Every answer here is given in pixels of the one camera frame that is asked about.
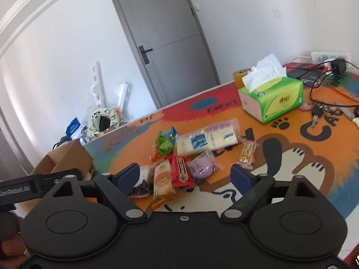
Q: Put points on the black bag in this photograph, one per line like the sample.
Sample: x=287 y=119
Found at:
x=60 y=142

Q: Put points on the dark chocolate snack packet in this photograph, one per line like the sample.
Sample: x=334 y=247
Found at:
x=142 y=186

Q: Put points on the green and blue snack packet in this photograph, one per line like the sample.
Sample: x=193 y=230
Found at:
x=172 y=133

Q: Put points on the white power strip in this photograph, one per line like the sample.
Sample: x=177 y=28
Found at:
x=322 y=56

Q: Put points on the cardboard box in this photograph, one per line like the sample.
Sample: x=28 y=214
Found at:
x=68 y=158

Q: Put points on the bunch of keys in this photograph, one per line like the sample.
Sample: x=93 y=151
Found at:
x=318 y=113

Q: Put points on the panda print toilet seat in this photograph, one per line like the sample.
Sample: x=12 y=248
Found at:
x=92 y=124

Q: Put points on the white plastic rack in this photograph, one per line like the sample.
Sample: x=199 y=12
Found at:
x=96 y=84

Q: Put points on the yellow tape roll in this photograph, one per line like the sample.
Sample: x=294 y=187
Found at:
x=239 y=78

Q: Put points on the white tissue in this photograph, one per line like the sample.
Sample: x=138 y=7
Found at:
x=265 y=71

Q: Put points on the black power adapter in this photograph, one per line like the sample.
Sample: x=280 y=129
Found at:
x=338 y=66

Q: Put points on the colourful printed table mat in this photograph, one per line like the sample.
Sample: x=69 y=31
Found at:
x=280 y=157

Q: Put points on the grey door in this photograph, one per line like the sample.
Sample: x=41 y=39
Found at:
x=165 y=42

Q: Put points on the person's left hand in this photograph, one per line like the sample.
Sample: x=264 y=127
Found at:
x=9 y=238

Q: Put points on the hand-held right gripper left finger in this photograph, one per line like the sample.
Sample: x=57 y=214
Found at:
x=128 y=177

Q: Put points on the green tissue box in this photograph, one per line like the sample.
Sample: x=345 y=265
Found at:
x=276 y=101

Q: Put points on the small white object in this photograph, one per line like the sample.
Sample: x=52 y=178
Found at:
x=355 y=116

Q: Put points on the clear biscuit stick packet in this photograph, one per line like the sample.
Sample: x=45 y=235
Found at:
x=247 y=153

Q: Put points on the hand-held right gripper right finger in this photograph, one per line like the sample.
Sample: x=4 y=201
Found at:
x=240 y=177

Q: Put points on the orange snack packet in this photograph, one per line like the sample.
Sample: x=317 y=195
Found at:
x=155 y=152

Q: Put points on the large white cracker packet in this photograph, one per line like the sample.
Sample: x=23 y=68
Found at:
x=209 y=140

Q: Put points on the purple bun packet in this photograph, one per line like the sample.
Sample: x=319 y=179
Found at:
x=202 y=168

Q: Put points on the beige snack packet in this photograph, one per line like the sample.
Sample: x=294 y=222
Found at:
x=162 y=180

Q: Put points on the black and red pouch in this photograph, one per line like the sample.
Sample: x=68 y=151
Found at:
x=304 y=72

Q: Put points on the red snack packet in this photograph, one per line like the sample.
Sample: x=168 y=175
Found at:
x=181 y=171

